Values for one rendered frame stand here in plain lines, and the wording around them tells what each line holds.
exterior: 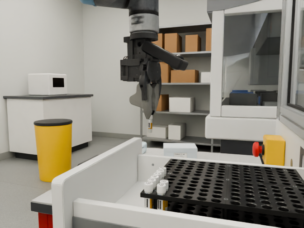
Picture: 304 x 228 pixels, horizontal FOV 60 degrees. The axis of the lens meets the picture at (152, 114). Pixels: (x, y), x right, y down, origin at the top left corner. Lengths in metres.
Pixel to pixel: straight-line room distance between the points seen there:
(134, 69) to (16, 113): 3.54
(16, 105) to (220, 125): 3.32
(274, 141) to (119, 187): 0.41
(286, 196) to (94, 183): 0.27
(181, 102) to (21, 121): 2.37
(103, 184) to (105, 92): 4.95
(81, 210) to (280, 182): 0.29
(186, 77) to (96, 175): 3.93
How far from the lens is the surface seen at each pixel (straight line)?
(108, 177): 0.46
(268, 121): 1.23
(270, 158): 0.73
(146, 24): 0.66
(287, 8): 0.83
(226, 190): 0.39
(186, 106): 4.24
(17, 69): 4.43
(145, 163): 0.58
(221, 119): 1.22
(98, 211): 0.36
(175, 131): 4.39
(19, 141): 4.17
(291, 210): 0.36
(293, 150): 0.64
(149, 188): 0.37
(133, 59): 0.66
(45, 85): 4.09
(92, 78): 5.52
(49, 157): 3.06
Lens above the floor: 1.04
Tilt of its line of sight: 6 degrees down
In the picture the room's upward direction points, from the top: straight up
